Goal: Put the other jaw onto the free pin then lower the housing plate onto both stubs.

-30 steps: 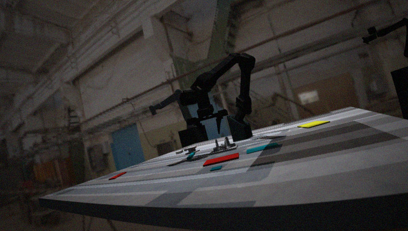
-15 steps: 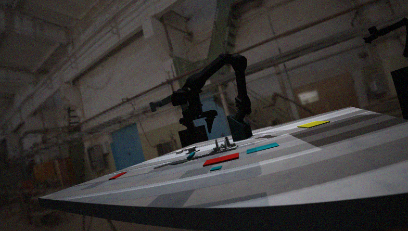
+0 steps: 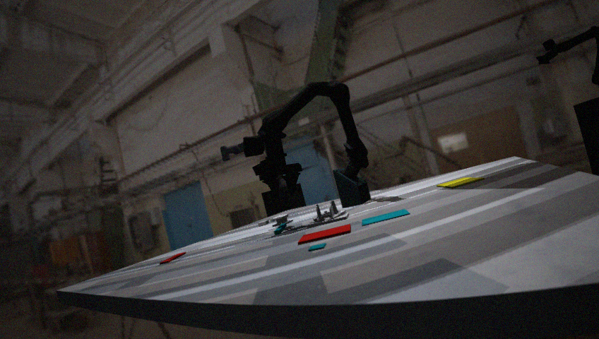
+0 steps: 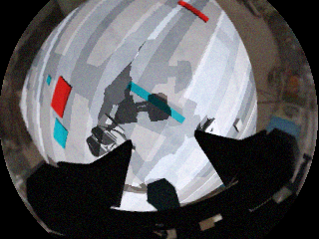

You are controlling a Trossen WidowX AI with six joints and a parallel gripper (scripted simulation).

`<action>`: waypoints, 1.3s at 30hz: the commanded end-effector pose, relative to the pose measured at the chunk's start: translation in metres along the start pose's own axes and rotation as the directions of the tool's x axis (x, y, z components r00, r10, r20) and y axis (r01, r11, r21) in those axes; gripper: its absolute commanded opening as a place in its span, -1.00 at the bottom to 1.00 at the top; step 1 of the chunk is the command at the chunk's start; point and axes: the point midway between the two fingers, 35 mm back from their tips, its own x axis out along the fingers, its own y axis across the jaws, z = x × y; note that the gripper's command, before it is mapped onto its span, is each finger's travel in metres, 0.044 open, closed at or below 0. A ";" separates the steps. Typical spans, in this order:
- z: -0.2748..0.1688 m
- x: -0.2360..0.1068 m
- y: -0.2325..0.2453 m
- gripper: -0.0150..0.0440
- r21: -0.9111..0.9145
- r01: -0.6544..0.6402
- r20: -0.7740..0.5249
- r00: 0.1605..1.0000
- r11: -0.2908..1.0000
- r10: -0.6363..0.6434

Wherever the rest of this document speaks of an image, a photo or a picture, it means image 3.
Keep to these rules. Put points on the cyan rectangular plate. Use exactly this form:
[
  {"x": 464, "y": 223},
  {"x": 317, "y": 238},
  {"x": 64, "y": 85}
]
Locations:
[{"x": 388, "y": 216}]

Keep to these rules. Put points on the teal flat bar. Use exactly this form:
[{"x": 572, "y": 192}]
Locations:
[{"x": 316, "y": 247}]

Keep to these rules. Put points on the cyan long thin bar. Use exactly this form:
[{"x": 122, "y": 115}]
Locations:
[{"x": 280, "y": 228}]

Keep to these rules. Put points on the red flat bar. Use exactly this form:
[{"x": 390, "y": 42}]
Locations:
[{"x": 172, "y": 258}]

